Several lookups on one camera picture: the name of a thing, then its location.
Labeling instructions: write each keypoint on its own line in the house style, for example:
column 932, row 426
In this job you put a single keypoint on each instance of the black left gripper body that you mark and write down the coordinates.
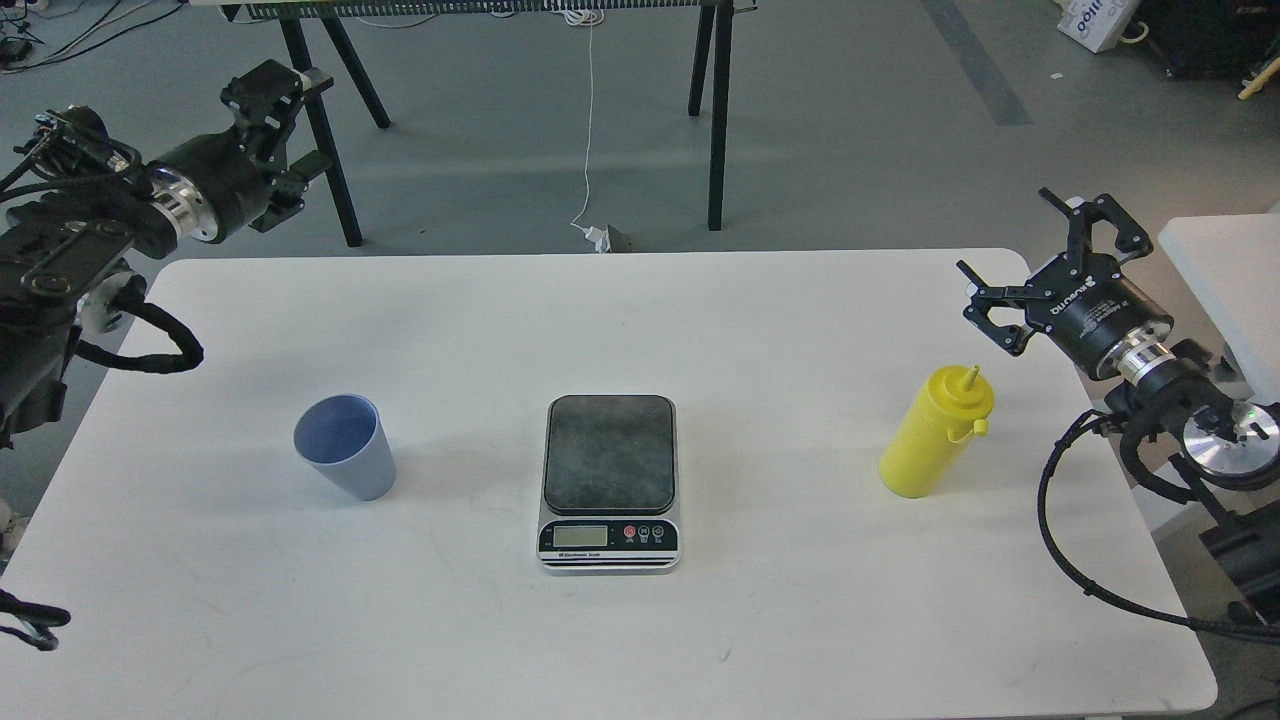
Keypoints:
column 208, row 187

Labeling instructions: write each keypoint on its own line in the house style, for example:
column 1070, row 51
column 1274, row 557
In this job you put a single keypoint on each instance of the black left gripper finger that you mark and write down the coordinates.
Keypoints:
column 265, row 102
column 286, row 189

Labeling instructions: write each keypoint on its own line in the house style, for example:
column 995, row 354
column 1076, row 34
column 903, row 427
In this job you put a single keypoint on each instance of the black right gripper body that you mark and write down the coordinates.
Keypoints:
column 1086, row 314

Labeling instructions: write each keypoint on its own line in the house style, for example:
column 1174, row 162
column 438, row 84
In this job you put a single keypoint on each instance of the yellow squeeze bottle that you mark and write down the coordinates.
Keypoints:
column 951, row 408

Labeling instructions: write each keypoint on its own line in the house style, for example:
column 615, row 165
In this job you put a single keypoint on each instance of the blue plastic cup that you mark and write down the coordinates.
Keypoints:
column 342, row 437

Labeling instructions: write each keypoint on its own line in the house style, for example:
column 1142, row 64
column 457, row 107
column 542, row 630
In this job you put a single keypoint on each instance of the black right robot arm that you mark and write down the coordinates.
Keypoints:
column 1181, row 435

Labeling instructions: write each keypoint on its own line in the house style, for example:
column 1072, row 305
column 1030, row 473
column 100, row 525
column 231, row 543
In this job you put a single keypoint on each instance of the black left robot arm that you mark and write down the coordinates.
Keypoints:
column 80, row 200

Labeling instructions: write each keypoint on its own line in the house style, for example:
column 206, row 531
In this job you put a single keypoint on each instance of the digital kitchen scale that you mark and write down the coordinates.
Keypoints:
column 609, row 497

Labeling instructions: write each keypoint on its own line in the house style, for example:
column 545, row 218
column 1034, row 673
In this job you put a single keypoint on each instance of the white cardboard box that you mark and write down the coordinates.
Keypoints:
column 1096, row 25

